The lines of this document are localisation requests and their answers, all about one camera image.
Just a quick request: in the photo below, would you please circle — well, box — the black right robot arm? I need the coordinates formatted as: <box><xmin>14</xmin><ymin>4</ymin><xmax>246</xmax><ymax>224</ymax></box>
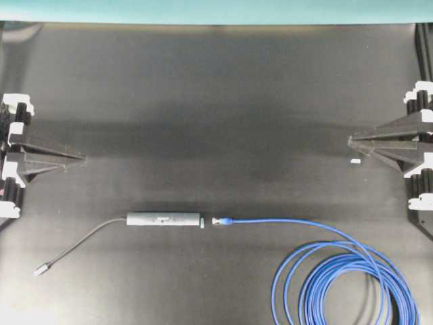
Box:
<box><xmin>348</xmin><ymin>23</ymin><xmax>432</xmax><ymax>211</ymax></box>

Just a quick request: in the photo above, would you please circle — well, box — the blue LAN cable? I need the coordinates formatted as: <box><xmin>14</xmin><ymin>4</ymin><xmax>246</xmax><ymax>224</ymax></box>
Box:
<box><xmin>211</xmin><ymin>216</ymin><xmax>433</xmax><ymax>325</ymax></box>

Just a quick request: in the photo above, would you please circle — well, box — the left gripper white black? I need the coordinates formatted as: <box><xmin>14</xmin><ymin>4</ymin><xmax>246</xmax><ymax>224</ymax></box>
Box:
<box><xmin>0</xmin><ymin>93</ymin><xmax>85</xmax><ymax>217</ymax></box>

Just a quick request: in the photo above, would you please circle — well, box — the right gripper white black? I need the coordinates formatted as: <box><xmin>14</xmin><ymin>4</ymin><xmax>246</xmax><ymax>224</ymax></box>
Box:
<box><xmin>348</xmin><ymin>81</ymin><xmax>432</xmax><ymax>211</ymax></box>

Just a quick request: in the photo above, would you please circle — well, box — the grey Anker USB hub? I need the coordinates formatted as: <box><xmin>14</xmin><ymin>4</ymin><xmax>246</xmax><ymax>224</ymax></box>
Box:
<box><xmin>33</xmin><ymin>212</ymin><xmax>205</xmax><ymax>277</ymax></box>

